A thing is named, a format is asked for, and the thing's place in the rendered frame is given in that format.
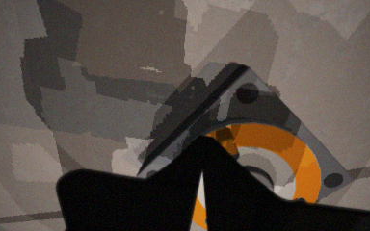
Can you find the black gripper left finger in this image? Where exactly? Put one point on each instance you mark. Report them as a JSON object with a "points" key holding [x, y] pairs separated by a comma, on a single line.
{"points": [[164, 201]]}

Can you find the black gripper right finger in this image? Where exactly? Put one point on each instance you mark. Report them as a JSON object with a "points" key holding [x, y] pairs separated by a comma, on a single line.
{"points": [[237, 201]]}

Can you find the orange round plate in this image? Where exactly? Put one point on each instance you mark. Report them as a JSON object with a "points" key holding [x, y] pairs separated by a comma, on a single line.
{"points": [[292, 166]]}

